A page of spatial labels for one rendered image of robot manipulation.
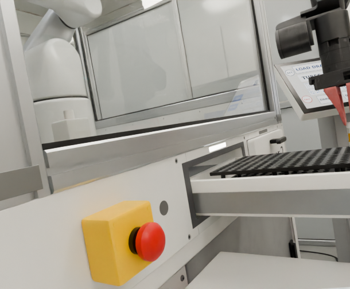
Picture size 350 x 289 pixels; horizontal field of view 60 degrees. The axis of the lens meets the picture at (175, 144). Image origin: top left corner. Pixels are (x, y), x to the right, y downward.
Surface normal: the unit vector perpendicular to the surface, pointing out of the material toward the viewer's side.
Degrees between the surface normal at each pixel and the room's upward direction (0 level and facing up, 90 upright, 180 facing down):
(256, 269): 0
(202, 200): 90
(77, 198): 90
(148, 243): 87
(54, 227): 90
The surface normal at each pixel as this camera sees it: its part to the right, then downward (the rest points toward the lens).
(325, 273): -0.17, -0.98
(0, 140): 0.83, -0.11
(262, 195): -0.54, 0.14
